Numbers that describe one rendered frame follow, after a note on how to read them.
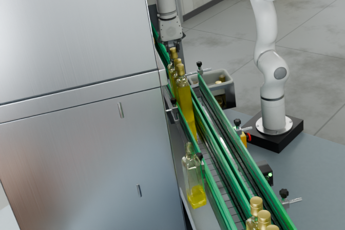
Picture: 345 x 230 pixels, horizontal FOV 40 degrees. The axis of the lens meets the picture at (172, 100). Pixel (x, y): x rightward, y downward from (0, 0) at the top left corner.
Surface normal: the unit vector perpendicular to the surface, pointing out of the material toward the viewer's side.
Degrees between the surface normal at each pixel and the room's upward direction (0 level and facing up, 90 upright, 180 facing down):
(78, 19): 90
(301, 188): 0
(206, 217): 0
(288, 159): 0
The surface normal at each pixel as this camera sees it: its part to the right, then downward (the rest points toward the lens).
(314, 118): -0.14, -0.86
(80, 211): 0.21, 0.46
